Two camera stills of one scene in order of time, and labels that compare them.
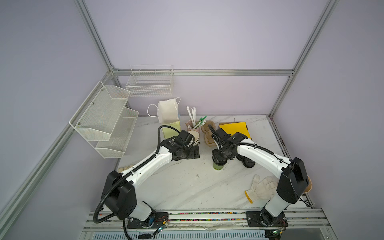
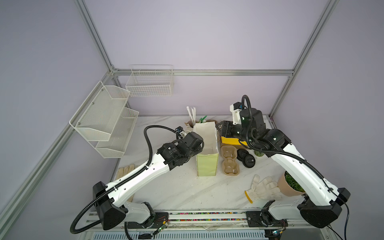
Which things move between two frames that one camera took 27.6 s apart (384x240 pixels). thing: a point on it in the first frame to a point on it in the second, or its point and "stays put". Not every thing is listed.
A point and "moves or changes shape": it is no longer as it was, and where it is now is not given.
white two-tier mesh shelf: [103, 120] stays put
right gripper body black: [228, 155] to [229, 130]
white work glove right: [266, 188] stays put
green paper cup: [217, 167] moves or changes shape
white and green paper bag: [168, 115] to [207, 159]
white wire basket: [150, 80] stays put
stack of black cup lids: [246, 162] stays put
